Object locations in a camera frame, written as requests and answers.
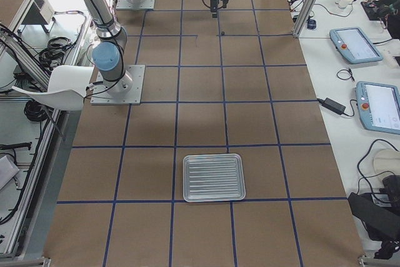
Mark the black power adapter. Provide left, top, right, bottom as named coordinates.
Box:
left=317, top=98, right=346, bottom=115

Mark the blue teach pendant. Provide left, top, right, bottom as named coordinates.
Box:
left=355, top=81, right=399, bottom=134
left=329, top=27, right=383, bottom=64

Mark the silver metal tray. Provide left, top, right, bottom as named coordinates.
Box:
left=182, top=153, right=246, bottom=203

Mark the blue teach pendant near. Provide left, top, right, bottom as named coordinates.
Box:
left=355, top=81, right=399, bottom=134

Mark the blue teach pendant far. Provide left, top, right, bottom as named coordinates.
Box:
left=329, top=27, right=383, bottom=64

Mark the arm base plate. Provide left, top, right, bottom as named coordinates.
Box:
left=116, top=0, right=155, bottom=11
left=90, top=65, right=145, bottom=105

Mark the white plastic chair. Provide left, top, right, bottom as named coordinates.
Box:
left=12, top=65, right=94, bottom=111

